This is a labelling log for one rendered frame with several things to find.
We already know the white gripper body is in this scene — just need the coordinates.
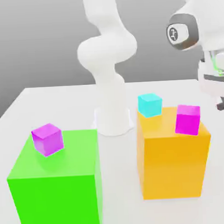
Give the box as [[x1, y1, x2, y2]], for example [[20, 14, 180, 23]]
[[196, 60, 224, 100]]

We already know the small magenta cube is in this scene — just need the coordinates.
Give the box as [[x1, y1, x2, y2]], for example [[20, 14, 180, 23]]
[[174, 103, 202, 137]]

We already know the small cyan cube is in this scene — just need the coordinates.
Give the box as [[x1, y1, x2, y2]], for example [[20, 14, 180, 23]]
[[137, 92, 164, 119]]

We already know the small purple cube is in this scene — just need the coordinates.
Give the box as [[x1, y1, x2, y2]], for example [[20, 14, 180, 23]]
[[30, 122, 65, 158]]

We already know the large orange box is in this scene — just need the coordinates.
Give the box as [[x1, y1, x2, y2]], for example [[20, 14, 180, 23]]
[[133, 104, 214, 201]]

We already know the large green box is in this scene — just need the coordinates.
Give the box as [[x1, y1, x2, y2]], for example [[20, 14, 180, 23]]
[[4, 128, 103, 224]]

